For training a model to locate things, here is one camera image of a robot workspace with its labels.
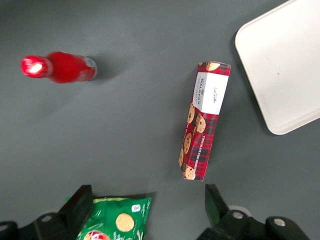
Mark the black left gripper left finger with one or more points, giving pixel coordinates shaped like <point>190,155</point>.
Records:
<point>75,212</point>

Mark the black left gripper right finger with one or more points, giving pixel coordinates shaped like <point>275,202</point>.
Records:
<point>216,207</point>

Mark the red tartan cookie box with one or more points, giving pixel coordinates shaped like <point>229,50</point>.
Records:
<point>207,112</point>

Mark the white plastic tray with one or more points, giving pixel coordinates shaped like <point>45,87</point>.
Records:
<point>282,62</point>

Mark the green chips bag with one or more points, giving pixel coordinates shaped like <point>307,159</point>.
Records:
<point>120,212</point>

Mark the red drink bottle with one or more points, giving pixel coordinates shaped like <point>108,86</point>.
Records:
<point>67,67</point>

